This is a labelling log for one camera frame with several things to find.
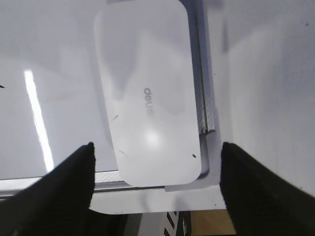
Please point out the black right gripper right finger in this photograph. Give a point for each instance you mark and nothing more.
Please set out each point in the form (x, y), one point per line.
(261, 203)

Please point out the whiteboard with aluminium frame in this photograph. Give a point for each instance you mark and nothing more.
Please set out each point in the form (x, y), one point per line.
(51, 101)

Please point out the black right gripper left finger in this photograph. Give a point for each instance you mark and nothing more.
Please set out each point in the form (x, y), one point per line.
(57, 204)

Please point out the white whiteboard eraser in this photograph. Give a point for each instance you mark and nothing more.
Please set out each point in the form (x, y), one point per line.
(144, 56)

